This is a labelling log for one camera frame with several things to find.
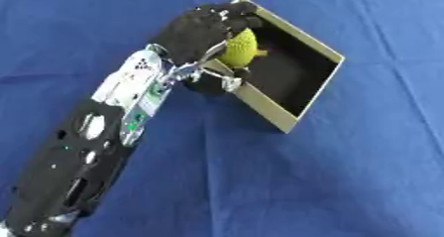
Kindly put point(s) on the yellow-green knitted toy fruit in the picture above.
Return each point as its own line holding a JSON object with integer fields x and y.
{"x": 240, "y": 47}

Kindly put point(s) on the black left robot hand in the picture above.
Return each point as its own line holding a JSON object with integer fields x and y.
{"x": 193, "y": 32}

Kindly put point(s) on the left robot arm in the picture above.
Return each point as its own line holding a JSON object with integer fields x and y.
{"x": 87, "y": 142}

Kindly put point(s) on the tan cardboard box black inside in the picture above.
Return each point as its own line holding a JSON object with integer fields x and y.
{"x": 289, "y": 65}

